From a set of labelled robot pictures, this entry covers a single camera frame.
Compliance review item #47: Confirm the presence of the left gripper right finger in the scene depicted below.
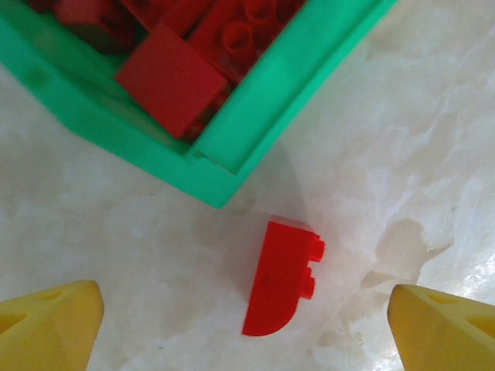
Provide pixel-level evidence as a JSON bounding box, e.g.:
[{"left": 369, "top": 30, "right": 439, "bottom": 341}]
[{"left": 388, "top": 284, "right": 495, "bottom": 371}]

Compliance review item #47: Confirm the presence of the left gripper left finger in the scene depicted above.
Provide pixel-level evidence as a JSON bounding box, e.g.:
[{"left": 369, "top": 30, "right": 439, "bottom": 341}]
[{"left": 0, "top": 280, "right": 105, "bottom": 371}]

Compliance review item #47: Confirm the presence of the red rounded lego brick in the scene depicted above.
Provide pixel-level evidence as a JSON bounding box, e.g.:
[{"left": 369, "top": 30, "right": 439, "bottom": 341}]
[{"left": 241, "top": 220, "right": 326, "bottom": 338}]

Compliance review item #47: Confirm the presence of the green plastic bin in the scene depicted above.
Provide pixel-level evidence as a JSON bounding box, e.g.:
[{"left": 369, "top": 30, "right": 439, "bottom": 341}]
[{"left": 0, "top": 0, "right": 399, "bottom": 209}]

